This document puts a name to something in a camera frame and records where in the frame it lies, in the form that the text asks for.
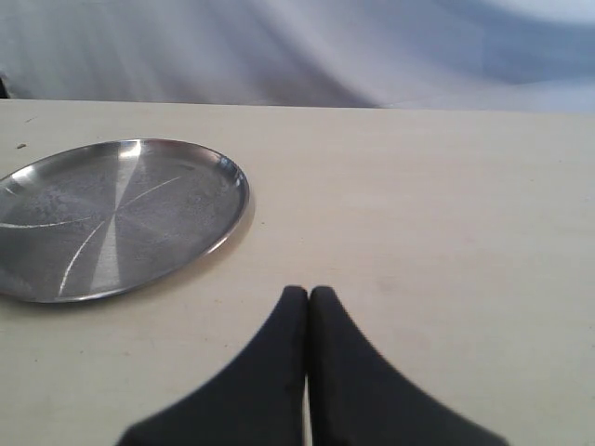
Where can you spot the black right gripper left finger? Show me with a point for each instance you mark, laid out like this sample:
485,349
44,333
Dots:
257,399

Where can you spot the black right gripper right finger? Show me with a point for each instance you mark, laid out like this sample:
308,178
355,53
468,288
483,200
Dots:
358,398

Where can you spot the round steel plate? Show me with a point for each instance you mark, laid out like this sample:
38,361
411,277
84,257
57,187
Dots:
108,218

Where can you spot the white backdrop cloth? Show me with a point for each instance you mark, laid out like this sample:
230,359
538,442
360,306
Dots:
458,55

